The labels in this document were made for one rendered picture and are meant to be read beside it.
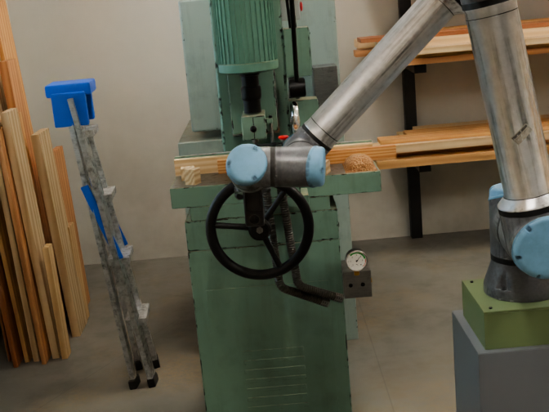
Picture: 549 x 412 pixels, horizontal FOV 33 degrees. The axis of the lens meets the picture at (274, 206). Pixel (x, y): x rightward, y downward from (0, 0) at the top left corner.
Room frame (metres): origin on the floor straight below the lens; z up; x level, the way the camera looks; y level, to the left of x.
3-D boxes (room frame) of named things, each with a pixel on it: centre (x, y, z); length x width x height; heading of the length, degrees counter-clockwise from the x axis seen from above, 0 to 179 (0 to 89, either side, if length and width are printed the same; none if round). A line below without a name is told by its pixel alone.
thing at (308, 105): (2.89, -0.12, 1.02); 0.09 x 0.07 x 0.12; 89
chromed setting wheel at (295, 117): (2.83, -0.09, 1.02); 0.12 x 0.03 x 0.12; 179
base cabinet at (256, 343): (2.83, 0.04, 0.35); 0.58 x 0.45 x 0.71; 179
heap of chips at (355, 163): (2.61, -0.26, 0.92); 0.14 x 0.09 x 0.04; 179
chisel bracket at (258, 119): (2.73, 0.04, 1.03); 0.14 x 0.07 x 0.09; 179
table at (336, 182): (2.60, -0.01, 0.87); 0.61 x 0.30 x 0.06; 89
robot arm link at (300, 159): (2.02, -0.06, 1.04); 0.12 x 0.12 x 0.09; 88
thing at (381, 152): (2.70, -0.11, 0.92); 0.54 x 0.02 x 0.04; 89
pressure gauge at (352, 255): (2.49, -0.22, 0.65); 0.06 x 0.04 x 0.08; 89
